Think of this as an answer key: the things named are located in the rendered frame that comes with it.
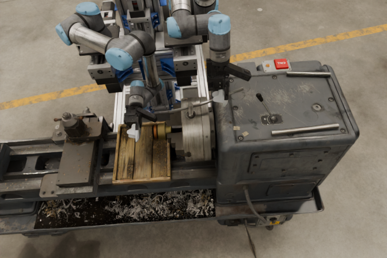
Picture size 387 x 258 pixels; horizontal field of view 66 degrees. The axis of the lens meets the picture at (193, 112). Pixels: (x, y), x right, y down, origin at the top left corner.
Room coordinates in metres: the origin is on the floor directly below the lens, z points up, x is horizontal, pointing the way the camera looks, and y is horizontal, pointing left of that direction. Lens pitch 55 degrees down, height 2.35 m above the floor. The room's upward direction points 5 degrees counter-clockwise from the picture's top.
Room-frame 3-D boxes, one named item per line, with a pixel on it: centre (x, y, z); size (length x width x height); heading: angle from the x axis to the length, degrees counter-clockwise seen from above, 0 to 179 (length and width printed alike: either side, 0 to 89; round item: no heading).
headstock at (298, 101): (0.79, -0.40, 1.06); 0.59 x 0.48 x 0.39; 89
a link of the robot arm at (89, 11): (1.41, 0.52, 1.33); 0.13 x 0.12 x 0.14; 139
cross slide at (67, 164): (0.81, 0.63, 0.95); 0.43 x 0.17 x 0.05; 179
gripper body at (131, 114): (0.89, 0.31, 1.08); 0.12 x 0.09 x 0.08; 179
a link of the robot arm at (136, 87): (1.05, 0.30, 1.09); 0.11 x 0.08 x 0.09; 179
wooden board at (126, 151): (0.78, 0.30, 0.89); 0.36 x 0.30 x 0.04; 179
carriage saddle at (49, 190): (0.80, 0.68, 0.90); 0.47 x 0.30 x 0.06; 179
